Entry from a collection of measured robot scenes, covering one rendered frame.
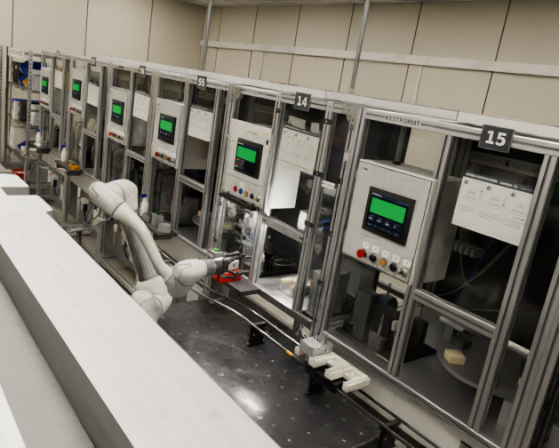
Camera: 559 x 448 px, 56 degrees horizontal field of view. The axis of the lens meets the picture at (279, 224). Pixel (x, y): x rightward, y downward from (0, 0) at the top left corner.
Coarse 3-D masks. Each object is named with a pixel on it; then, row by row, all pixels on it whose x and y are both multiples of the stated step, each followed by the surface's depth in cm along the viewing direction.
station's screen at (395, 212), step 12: (372, 192) 233; (372, 204) 234; (384, 204) 228; (396, 204) 223; (408, 204) 218; (372, 216) 234; (384, 216) 229; (396, 216) 223; (384, 228) 229; (396, 228) 224
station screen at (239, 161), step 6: (240, 144) 313; (246, 144) 308; (252, 150) 303; (240, 162) 313; (246, 162) 308; (252, 162) 304; (240, 168) 314; (246, 168) 309; (252, 168) 304; (252, 174) 304
